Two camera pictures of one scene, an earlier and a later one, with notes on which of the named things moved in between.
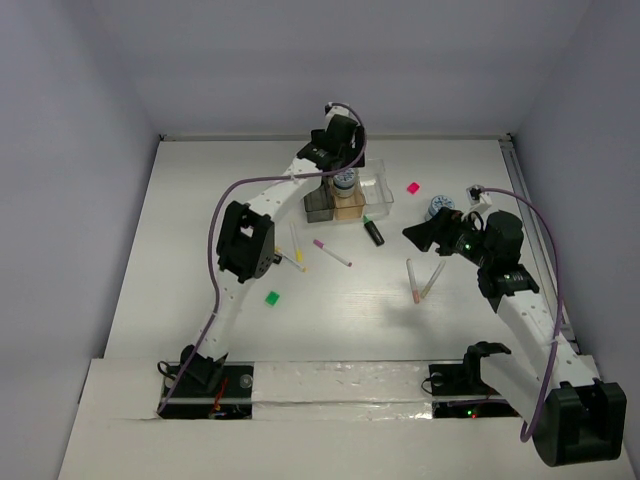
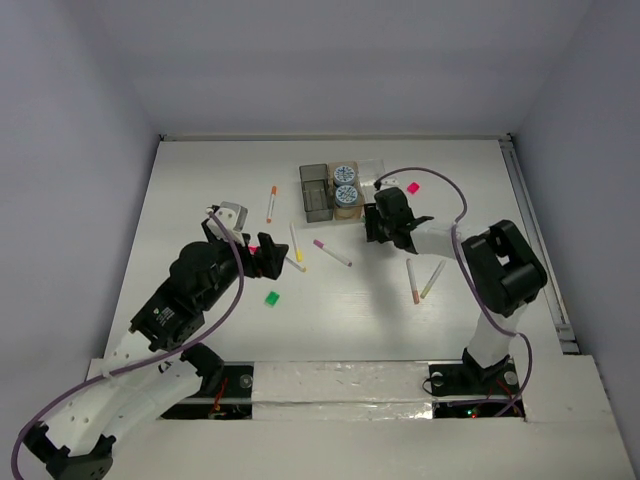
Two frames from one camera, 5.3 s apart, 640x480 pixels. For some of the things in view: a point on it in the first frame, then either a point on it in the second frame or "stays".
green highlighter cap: x=272 y=297 stays
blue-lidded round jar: x=344 y=183 stays
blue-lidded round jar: x=438 y=202 -> x=346 y=196
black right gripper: x=440 y=230 -> x=381 y=235
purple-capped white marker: x=331 y=253 stays
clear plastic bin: x=377 y=191 stays
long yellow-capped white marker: x=298 y=251 stays
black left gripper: x=345 y=163 -> x=254 y=258
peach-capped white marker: x=412 y=281 stays
